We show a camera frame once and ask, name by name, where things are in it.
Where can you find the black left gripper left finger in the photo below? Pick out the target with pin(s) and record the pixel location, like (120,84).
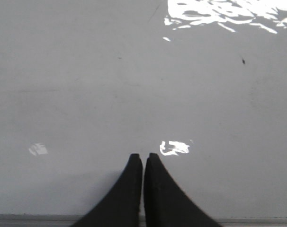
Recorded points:
(120,206)

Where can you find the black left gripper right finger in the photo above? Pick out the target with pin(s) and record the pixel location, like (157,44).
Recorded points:
(165,204)

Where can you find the white whiteboard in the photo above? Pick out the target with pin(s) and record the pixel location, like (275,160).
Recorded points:
(86,83)

